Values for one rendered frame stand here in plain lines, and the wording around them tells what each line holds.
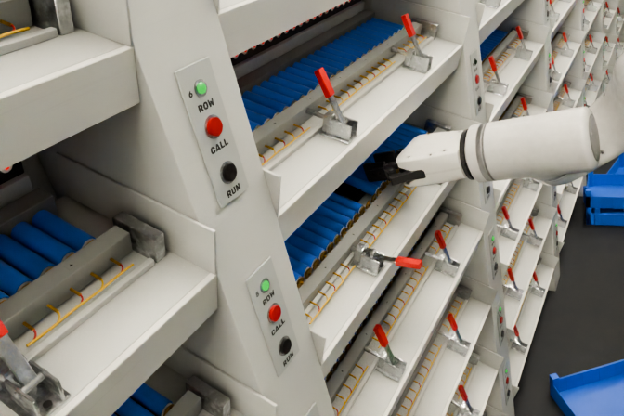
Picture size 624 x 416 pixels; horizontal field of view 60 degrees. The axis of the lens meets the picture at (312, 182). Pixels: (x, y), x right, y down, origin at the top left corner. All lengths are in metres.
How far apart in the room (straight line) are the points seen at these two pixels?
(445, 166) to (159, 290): 0.46
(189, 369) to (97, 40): 0.36
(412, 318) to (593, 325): 1.14
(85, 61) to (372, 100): 0.47
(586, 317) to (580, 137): 1.37
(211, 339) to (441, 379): 0.67
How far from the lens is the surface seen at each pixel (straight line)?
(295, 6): 0.58
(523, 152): 0.75
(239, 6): 0.50
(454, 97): 1.08
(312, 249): 0.75
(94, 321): 0.46
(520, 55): 1.59
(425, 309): 0.99
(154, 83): 0.42
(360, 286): 0.74
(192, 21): 0.46
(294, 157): 0.63
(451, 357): 1.19
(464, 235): 1.17
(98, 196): 0.54
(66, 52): 0.41
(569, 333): 2.00
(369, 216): 0.81
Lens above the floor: 1.35
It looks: 25 degrees down
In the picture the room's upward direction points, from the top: 14 degrees counter-clockwise
